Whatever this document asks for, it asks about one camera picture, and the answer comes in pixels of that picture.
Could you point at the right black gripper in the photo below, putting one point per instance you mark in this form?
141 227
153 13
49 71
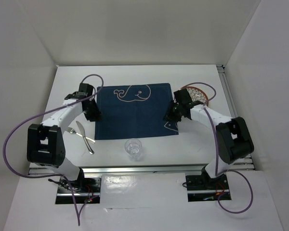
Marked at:
169 116

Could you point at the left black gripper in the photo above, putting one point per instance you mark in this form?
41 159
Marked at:
97 114

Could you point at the blue whale placemat cloth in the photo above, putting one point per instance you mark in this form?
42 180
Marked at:
134 111

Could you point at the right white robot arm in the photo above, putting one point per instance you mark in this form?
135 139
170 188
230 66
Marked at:
231 135

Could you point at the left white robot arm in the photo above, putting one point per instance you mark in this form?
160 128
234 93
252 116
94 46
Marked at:
45 143

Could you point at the floral ceramic plate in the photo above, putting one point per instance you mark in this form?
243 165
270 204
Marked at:
196 94

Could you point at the silver table knife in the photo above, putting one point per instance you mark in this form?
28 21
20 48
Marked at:
82 131

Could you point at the silver fork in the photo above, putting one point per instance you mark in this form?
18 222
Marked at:
72 131

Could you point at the clear plastic cup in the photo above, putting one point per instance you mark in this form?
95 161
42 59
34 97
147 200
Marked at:
134 148

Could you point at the front aluminium rail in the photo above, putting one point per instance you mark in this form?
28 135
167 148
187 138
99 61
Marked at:
141 169

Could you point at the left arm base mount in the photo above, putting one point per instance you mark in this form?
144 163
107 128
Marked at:
88 193

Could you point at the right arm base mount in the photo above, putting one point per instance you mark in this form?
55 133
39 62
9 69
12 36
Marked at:
200 188

